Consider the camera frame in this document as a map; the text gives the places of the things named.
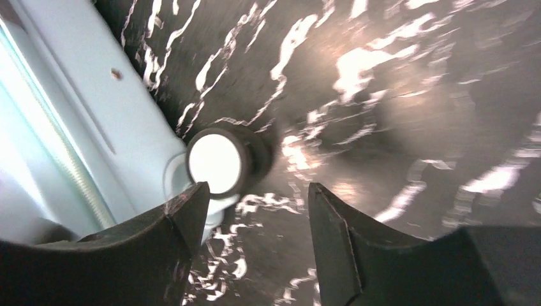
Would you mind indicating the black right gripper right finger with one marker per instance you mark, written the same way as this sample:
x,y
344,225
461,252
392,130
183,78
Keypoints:
x,y
360,261

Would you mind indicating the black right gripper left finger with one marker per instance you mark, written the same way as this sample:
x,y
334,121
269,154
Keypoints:
x,y
143,261

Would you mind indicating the light blue suitcase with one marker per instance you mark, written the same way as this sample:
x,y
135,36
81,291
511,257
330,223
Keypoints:
x,y
83,145

